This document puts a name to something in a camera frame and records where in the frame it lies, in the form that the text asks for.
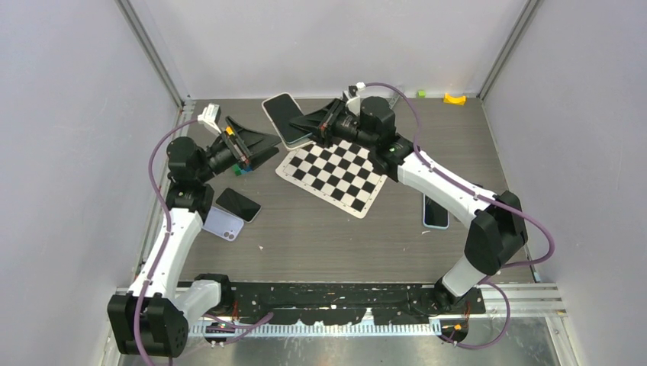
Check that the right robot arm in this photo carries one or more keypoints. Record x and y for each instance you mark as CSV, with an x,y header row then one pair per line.
x,y
496,229

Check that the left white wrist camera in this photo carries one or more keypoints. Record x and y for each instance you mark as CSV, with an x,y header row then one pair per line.
x,y
210,117

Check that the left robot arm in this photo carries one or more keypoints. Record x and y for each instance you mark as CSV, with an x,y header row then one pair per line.
x,y
151,319

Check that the phone in blue case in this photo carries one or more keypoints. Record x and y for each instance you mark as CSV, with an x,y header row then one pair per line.
x,y
434,215

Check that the phone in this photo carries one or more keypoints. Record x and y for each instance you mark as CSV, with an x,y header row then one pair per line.
x,y
434,215
238,205
280,110

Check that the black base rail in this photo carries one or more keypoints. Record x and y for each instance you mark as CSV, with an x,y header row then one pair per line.
x,y
336,304

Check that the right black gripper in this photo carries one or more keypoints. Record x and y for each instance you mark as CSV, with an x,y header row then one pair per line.
x,y
313,123

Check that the black white checkerboard mat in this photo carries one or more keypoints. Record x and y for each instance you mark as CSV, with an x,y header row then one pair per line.
x,y
341,175

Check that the lavender phone case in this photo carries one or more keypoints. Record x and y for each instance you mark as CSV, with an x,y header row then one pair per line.
x,y
223,224

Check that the yellow arch block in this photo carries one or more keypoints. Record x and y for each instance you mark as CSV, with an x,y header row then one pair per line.
x,y
454,100

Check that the green blue brick stack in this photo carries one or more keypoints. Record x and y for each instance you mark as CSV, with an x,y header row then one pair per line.
x,y
239,170

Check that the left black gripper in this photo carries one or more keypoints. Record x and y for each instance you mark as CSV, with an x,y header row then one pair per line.
x,y
247,147

